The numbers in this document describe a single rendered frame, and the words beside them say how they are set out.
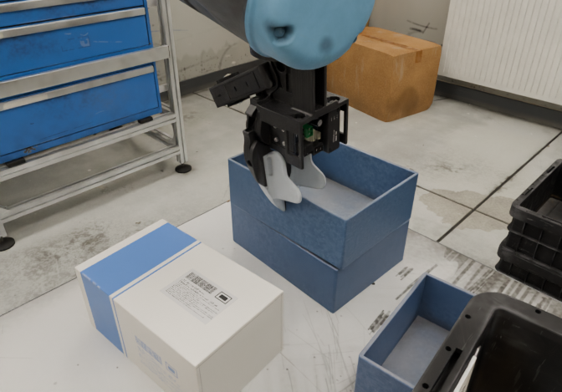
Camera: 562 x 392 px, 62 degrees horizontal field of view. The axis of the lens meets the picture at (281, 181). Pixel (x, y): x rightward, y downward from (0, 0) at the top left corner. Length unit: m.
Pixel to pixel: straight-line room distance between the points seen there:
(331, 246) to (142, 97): 1.65
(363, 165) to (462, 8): 2.51
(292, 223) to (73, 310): 0.29
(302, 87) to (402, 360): 0.32
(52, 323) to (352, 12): 0.52
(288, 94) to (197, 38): 2.84
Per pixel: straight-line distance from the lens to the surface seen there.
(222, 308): 0.48
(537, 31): 2.97
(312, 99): 0.44
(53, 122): 1.97
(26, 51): 1.89
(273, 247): 0.63
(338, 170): 0.70
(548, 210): 1.31
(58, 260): 1.93
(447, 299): 0.58
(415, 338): 0.59
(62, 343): 0.62
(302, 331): 0.58
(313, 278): 0.59
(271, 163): 0.52
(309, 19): 0.24
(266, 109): 0.47
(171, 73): 2.14
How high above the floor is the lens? 1.14
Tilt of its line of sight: 31 degrees down
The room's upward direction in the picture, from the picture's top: straight up
